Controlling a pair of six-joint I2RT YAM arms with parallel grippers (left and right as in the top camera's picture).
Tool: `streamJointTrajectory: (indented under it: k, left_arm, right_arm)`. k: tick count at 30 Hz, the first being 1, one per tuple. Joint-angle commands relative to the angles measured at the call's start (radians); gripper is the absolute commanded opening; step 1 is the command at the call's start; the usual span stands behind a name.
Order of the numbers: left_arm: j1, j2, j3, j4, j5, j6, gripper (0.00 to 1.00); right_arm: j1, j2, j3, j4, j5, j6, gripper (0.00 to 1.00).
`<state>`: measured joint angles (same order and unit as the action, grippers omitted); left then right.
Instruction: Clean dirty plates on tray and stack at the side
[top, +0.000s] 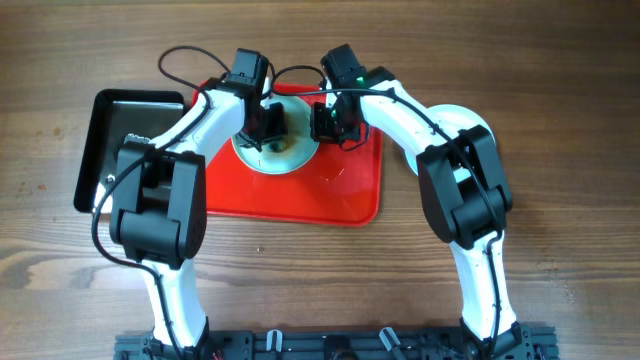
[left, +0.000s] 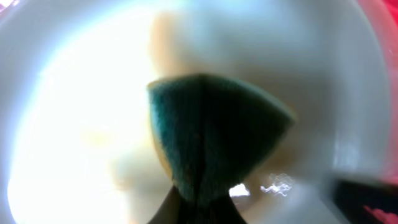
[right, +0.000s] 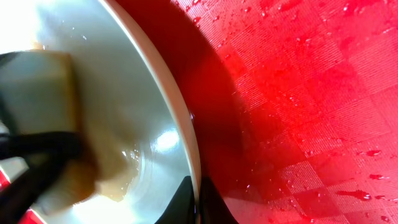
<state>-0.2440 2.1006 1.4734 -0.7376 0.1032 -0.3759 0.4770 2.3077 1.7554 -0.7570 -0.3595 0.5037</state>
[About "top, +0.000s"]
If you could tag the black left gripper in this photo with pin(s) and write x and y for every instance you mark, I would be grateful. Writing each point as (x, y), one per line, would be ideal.
(276, 128)

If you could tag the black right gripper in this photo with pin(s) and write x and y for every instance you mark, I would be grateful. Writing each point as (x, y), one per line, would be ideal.
(320, 131)

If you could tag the green scrubbing sponge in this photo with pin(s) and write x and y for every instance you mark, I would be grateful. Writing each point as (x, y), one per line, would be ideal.
(276, 146)

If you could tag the light blue plate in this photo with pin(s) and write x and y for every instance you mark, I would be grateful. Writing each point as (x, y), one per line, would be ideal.
(450, 118)
(290, 146)

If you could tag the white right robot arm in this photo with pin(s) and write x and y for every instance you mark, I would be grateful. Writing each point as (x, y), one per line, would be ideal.
(464, 191)

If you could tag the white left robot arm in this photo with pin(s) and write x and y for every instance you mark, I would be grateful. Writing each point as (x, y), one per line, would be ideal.
(158, 211)

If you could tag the red plastic tray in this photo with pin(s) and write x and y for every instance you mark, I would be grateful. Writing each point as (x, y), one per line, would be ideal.
(334, 188)

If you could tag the black water basin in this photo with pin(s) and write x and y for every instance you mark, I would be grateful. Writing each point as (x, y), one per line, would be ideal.
(116, 114)

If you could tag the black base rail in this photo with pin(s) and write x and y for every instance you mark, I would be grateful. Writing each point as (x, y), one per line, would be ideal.
(524, 342)

